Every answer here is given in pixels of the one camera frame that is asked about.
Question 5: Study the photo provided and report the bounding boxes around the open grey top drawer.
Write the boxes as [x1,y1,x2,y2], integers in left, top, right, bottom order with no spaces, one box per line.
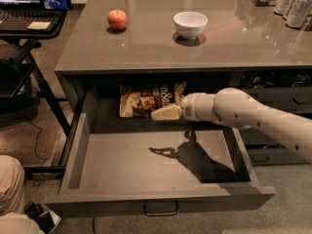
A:
[45,91,276,217]

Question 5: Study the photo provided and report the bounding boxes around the person's knee beige trousers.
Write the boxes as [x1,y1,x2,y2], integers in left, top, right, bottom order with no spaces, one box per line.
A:
[0,155,44,234]

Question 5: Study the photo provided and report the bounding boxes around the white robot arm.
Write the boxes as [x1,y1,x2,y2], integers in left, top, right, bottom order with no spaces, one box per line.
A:
[151,88,312,163]

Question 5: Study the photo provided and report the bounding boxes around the grey right bottom drawer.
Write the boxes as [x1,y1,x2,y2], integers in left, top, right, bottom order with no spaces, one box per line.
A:
[248,148,306,165]

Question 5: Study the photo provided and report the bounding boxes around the black laptop stand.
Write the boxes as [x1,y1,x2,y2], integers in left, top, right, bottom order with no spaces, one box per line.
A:
[0,10,79,180]

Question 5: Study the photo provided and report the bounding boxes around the white can right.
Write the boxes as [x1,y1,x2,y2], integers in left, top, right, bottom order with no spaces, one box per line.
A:
[286,0,312,28]

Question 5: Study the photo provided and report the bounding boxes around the metal drawer handle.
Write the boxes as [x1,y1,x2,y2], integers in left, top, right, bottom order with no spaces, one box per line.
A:
[143,201,179,217]

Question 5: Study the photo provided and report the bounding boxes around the black laptop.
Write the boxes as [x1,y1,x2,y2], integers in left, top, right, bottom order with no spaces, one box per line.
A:
[0,0,66,34]

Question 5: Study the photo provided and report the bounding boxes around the white ceramic bowl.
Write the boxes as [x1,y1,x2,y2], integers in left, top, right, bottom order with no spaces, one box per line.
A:
[173,11,208,40]

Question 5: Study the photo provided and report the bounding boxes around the red apple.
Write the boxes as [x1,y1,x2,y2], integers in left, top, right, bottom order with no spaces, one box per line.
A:
[107,10,128,31]

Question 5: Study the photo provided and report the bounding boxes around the smartphone with lit screen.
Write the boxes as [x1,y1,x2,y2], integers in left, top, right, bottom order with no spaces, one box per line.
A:
[41,0,71,11]

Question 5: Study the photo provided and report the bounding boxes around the brown chip bag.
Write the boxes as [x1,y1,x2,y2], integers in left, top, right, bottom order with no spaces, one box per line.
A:
[119,81,186,118]

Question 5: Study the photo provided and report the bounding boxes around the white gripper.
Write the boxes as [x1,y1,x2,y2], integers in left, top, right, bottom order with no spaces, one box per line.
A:
[151,93,215,122]

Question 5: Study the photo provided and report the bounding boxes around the yellow sticky note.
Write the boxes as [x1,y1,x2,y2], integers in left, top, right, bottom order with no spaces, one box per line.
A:
[27,21,50,30]

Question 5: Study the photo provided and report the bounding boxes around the black and white shoe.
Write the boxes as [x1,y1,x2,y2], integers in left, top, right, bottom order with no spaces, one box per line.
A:
[23,202,61,234]

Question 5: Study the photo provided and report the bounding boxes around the grey right top drawer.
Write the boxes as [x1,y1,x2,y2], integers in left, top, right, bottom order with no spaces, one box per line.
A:
[244,87,312,114]

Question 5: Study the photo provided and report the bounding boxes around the black cable on floor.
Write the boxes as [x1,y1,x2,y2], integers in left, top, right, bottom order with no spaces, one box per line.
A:
[25,114,50,168]

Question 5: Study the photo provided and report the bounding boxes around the grey right middle drawer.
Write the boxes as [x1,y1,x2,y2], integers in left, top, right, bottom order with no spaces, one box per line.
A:
[240,129,282,147]

